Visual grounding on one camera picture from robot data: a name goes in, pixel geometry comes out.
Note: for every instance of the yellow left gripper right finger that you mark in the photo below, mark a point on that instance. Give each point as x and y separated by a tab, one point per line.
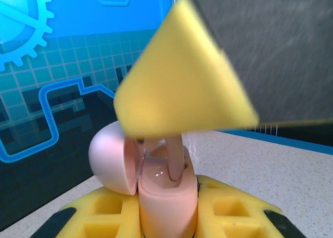
234	217

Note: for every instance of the blue table edge trim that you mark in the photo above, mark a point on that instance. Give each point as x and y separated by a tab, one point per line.
286	141

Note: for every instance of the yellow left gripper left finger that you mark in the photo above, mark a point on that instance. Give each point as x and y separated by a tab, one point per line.
109	214

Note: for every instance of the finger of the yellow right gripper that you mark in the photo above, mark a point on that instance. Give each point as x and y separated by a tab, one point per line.
182	79

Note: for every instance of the pink earbud charging case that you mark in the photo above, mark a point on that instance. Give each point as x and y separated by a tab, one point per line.
166	209

